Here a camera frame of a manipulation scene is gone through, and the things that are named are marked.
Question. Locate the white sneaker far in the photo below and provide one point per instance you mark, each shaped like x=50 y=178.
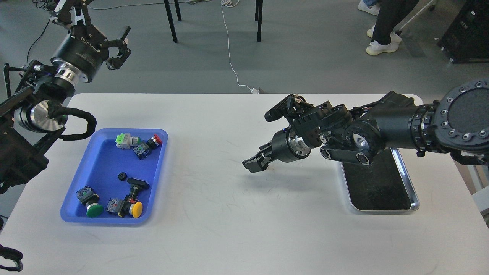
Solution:
x=369 y=6

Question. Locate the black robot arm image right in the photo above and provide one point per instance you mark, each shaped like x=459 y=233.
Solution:
x=457 y=124

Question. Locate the black equipment case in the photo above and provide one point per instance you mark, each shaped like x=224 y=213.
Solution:
x=467 y=38

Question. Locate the person leg black trousers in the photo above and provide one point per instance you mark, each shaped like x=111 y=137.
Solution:
x=391 y=13

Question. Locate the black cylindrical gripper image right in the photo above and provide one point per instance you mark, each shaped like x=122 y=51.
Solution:
x=285 y=146

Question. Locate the blue plastic tray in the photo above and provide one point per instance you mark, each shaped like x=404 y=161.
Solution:
x=99 y=168

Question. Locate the small black gear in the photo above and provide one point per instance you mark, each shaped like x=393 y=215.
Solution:
x=122 y=176

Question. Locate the red push button switch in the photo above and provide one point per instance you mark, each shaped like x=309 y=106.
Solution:
x=154 y=142

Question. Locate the light green terminal switch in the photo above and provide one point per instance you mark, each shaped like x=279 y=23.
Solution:
x=126 y=141

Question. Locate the black selector switch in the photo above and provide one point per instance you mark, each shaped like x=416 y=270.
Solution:
x=136 y=185

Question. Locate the black chair leg right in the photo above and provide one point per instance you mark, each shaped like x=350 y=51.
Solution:
x=258 y=18

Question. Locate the white sneaker near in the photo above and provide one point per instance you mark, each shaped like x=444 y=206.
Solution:
x=375 y=48

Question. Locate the white sneaker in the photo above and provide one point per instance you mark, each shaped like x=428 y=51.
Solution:
x=369 y=6
x=375 y=48

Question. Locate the black chair leg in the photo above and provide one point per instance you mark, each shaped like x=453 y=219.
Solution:
x=170 y=17
x=258 y=18

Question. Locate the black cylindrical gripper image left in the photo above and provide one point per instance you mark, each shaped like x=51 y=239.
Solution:
x=79 y=52

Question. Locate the silver metal tray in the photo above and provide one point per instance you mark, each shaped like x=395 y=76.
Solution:
x=384 y=187

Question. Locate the yellow push button switch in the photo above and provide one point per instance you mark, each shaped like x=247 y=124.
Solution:
x=121 y=207

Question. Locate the black chair leg left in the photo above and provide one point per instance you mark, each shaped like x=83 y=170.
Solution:
x=170 y=17

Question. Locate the green push button switch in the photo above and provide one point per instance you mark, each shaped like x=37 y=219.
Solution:
x=90 y=200

